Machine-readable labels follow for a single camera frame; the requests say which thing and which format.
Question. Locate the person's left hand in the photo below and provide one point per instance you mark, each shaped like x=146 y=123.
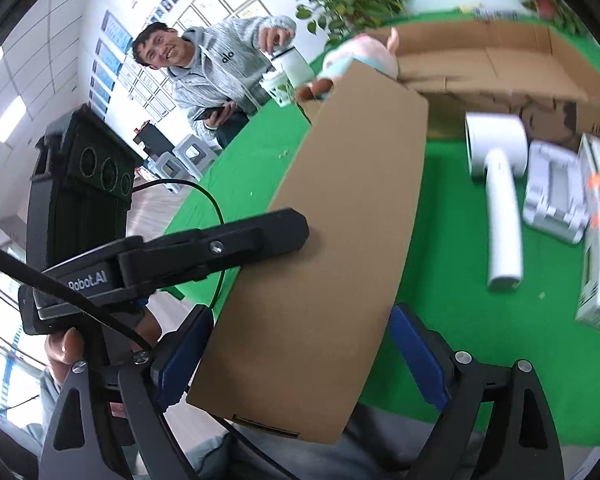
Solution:
x=64 y=352

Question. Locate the green table cloth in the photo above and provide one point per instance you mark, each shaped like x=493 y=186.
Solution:
x=455 y=310

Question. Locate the grey plastic stool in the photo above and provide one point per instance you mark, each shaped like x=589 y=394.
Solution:
x=172 y=170
x=197 y=152

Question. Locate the large cardboard box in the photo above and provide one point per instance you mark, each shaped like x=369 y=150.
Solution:
x=480 y=65

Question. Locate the leafy green potted plant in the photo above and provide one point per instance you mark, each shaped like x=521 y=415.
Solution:
x=350 y=0

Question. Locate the white plastic stand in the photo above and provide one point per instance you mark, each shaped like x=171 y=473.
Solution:
x=555 y=195

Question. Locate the person's grey clothing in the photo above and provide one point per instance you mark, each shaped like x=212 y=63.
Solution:
x=380 y=442

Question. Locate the brown cardboard insert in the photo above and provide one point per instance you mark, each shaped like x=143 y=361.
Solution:
x=330 y=210

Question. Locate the white mug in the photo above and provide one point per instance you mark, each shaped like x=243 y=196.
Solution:
x=295 y=67

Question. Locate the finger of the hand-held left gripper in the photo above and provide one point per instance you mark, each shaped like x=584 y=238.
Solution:
x=230 y=250

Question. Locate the row of wall posters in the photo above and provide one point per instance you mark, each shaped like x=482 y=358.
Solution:
x=110 y=50

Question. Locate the pink plush pig toy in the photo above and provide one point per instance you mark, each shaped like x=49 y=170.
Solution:
x=360 y=55

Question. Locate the white hair dryer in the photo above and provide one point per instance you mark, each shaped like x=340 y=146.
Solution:
x=502 y=210

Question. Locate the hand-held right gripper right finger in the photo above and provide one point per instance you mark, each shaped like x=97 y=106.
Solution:
x=420 y=355

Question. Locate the black phone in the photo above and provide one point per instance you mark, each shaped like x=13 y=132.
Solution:
x=210 y=112

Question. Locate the yellow packet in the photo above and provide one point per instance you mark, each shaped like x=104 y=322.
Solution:
x=469 y=9

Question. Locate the blue patterned packet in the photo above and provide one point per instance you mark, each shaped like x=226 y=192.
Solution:
x=500 y=14

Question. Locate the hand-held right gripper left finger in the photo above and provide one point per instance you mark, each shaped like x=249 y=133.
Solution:
x=180 y=360

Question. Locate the person's left forearm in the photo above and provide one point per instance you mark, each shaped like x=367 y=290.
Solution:
x=47 y=400

